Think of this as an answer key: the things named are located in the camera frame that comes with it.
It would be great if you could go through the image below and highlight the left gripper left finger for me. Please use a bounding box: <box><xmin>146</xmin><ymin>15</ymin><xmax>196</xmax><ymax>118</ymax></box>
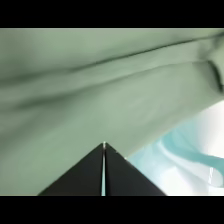
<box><xmin>38</xmin><ymin>143</ymin><xmax>105</xmax><ymax>197</ymax></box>

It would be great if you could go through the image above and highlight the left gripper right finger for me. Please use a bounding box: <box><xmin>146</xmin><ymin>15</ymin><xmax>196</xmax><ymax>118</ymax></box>
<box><xmin>104</xmin><ymin>143</ymin><xmax>167</xmax><ymax>197</ymax></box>

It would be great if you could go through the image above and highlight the green garment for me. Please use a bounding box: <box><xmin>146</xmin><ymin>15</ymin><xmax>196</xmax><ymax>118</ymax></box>
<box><xmin>0</xmin><ymin>27</ymin><xmax>224</xmax><ymax>197</ymax></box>

